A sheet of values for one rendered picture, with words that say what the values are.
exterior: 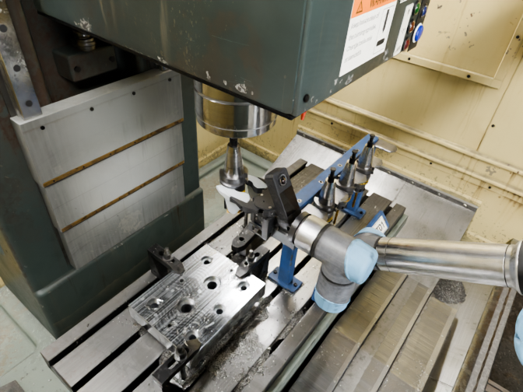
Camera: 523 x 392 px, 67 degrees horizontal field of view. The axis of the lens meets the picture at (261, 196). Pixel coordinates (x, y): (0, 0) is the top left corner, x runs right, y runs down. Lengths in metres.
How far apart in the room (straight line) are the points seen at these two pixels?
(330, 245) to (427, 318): 0.85
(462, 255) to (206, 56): 0.56
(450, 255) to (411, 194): 1.04
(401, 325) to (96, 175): 1.07
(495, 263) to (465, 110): 0.96
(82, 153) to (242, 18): 0.70
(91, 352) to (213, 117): 0.72
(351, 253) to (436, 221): 1.07
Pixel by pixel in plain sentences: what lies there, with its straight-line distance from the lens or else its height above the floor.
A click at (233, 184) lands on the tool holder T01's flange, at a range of 0.85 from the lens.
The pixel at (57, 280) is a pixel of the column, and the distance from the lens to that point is 1.38.
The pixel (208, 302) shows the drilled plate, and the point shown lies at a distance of 1.09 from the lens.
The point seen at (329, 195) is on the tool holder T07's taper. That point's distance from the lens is 1.01.
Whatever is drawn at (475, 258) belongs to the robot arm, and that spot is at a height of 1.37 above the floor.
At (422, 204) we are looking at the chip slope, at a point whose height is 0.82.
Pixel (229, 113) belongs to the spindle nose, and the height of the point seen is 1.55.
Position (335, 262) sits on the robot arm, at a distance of 0.76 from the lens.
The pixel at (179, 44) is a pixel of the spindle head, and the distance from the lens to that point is 0.65.
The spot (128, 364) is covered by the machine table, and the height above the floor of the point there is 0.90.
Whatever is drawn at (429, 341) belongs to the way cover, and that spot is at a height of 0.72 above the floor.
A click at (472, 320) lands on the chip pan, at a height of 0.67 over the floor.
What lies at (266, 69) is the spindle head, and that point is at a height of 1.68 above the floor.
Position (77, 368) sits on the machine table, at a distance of 1.16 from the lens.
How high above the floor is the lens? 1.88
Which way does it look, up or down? 40 degrees down
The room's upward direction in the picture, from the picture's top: 5 degrees clockwise
